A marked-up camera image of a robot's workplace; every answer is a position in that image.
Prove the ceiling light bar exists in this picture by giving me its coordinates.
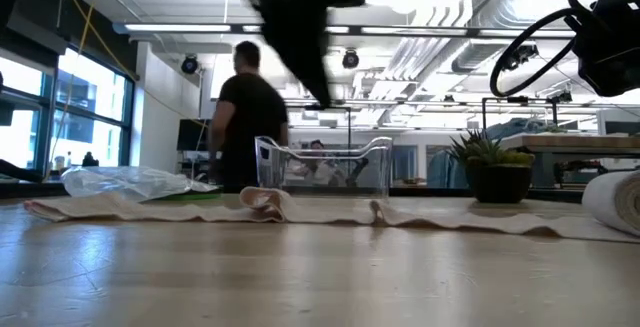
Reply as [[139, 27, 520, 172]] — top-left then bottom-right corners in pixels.
[[113, 21, 236, 36]]

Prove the clear plastic bag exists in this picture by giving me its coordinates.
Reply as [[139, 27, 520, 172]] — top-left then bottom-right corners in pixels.
[[60, 165, 220, 203]]

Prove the clear plastic container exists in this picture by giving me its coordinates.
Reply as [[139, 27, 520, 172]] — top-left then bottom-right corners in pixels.
[[254, 135, 394, 198]]

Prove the blue-framed window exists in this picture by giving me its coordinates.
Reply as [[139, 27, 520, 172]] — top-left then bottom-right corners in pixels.
[[0, 46, 135, 181]]

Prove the grey metal-frame table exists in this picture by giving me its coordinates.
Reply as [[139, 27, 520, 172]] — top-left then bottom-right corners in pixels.
[[499, 133, 640, 188]]

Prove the black monitor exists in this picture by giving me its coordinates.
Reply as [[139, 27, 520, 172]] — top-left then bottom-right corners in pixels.
[[176, 118, 211, 152]]

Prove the succulent in black pot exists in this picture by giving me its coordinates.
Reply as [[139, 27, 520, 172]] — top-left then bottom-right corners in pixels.
[[446, 129, 536, 204]]

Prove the black looped cable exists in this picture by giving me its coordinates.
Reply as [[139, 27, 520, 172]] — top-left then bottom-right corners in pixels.
[[489, 0, 626, 98]]

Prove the white elastic bandage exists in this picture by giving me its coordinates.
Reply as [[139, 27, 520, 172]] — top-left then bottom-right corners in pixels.
[[22, 169, 640, 245]]

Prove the person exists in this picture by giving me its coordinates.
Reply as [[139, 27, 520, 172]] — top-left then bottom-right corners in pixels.
[[292, 139, 351, 188], [207, 40, 290, 194]]

